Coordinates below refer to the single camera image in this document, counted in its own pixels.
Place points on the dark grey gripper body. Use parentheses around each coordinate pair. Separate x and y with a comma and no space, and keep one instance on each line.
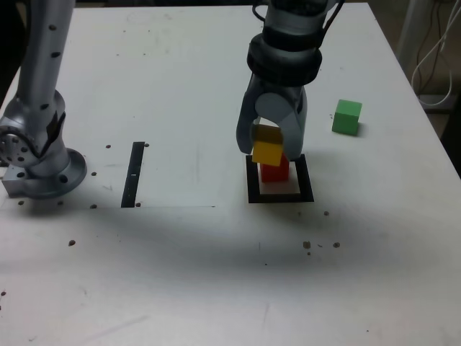
(281,89)

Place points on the black tape square outline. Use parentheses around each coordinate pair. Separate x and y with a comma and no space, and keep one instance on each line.
(253,184)

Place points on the white metal post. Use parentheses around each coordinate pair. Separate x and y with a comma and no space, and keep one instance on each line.
(410,29)

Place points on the black tape strip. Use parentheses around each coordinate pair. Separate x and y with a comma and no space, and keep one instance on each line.
(131,187)

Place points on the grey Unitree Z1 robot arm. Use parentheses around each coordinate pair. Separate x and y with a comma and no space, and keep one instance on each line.
(39,72)

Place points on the green cube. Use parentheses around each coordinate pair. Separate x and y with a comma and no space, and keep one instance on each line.
(345,120)

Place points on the grey flat box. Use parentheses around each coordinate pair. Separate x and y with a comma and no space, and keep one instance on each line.
(437,98)

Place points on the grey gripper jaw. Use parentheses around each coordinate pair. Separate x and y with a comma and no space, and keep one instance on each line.
(291,133)

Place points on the red cube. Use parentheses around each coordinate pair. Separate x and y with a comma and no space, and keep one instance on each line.
(275,173)

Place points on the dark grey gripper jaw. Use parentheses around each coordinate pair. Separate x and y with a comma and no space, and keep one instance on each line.
(245,126)

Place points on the yellow cube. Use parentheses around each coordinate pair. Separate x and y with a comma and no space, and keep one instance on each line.
(266,153)

